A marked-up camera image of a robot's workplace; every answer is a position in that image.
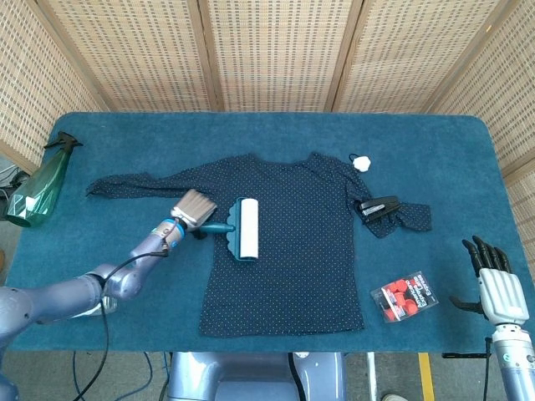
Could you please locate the clear plastic water bottle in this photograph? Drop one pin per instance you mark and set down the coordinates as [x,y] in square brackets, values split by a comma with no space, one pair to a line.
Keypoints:
[106,305]

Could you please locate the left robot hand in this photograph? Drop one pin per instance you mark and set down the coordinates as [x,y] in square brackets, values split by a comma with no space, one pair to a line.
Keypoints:
[193,212]

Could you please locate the green spray bottle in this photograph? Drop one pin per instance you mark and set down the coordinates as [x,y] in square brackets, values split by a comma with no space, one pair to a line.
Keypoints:
[39,188]

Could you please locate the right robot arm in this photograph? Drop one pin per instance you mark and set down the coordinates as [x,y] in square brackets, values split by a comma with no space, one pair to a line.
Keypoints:
[512,363]

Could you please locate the grey robot body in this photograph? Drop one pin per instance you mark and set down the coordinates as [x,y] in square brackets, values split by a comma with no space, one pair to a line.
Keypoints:
[255,378]

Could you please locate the bag of red caps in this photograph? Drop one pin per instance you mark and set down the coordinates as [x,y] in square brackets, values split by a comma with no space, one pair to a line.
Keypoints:
[404,296]

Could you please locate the woven folding screen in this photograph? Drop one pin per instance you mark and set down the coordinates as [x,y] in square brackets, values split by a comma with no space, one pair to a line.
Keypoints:
[267,50]

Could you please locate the teal table cloth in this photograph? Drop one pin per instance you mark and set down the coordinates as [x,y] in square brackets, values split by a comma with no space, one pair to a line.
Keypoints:
[267,138]

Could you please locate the black stapler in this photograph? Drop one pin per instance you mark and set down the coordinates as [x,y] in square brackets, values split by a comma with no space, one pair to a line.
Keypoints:
[378,207]

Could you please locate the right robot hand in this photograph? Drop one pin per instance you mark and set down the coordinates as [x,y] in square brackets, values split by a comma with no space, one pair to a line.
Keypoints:
[499,294]

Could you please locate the teal lint roller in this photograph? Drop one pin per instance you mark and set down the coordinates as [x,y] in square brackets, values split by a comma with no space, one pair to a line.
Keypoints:
[242,229]

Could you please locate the navy polka dot shirt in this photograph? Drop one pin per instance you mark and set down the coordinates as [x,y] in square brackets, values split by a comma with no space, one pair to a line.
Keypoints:
[276,246]

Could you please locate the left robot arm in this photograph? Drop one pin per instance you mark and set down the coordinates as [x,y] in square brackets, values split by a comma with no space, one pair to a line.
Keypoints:
[83,284]

